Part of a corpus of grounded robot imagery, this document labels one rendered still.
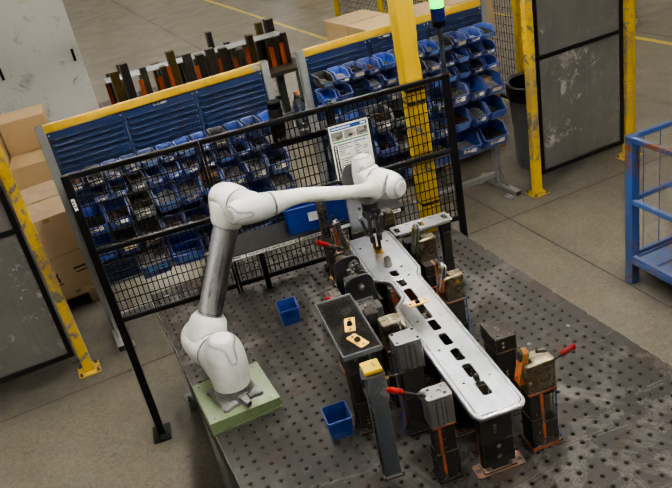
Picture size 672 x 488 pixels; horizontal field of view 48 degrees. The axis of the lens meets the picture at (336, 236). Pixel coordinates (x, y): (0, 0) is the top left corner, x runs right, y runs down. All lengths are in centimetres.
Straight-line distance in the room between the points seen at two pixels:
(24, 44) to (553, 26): 586
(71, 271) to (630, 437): 410
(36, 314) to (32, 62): 486
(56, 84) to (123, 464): 589
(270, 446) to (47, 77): 696
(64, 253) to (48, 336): 91
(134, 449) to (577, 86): 400
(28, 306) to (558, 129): 391
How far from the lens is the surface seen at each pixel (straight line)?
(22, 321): 488
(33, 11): 919
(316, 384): 315
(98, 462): 433
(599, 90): 613
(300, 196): 297
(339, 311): 270
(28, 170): 688
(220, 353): 295
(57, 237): 561
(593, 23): 594
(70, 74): 931
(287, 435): 295
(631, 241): 470
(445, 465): 260
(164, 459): 416
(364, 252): 338
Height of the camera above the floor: 262
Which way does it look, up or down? 27 degrees down
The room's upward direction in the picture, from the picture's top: 12 degrees counter-clockwise
